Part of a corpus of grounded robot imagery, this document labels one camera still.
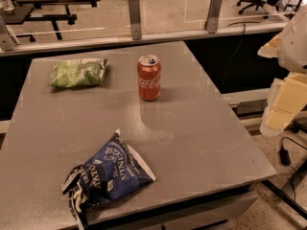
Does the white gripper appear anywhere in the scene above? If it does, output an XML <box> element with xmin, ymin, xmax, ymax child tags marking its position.
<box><xmin>257</xmin><ymin>5</ymin><xmax>307</xmax><ymax>137</ymax></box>

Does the red coke can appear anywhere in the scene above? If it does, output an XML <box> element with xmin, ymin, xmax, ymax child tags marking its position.
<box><xmin>137</xmin><ymin>55</ymin><xmax>161</xmax><ymax>101</ymax></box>

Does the blue chip bag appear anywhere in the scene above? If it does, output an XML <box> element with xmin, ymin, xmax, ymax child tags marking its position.
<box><xmin>61</xmin><ymin>129</ymin><xmax>155</xmax><ymax>230</ymax></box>

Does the green chip bag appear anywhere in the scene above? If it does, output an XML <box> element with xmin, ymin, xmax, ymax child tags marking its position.
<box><xmin>49</xmin><ymin>57</ymin><xmax>107</xmax><ymax>88</ymax></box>

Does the dark small background table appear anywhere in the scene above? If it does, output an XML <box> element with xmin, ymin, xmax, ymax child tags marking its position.
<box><xmin>0</xmin><ymin>6</ymin><xmax>35</xmax><ymax>43</ymax></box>

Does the plastic water bottle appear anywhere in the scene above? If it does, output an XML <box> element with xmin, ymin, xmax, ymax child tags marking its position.
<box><xmin>0</xmin><ymin>0</ymin><xmax>14</xmax><ymax>12</ymax></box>

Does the black hanging cable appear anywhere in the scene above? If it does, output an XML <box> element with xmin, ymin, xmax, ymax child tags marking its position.
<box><xmin>220</xmin><ymin>22</ymin><xmax>262</xmax><ymax>87</ymax></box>

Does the black power adapter with cable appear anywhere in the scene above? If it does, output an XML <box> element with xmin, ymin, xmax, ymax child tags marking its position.
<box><xmin>279</xmin><ymin>137</ymin><xmax>307</xmax><ymax>198</ymax></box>

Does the right metal glass bracket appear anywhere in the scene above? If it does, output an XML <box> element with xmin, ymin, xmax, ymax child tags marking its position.
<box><xmin>204</xmin><ymin>0</ymin><xmax>223</xmax><ymax>34</ymax></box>

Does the metal glass bracket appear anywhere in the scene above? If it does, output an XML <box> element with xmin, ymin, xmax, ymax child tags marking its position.
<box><xmin>0</xmin><ymin>16</ymin><xmax>16</xmax><ymax>51</ymax></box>
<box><xmin>204</xmin><ymin>0</ymin><xmax>223</xmax><ymax>34</ymax></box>
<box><xmin>128</xmin><ymin>0</ymin><xmax>142</xmax><ymax>40</ymax></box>

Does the middle metal glass bracket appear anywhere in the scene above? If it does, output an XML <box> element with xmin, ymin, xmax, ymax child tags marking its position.
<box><xmin>128</xmin><ymin>0</ymin><xmax>142</xmax><ymax>40</ymax></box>

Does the left metal glass bracket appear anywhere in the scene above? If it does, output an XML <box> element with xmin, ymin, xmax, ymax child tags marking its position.
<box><xmin>0</xmin><ymin>16</ymin><xmax>16</xmax><ymax>51</ymax></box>

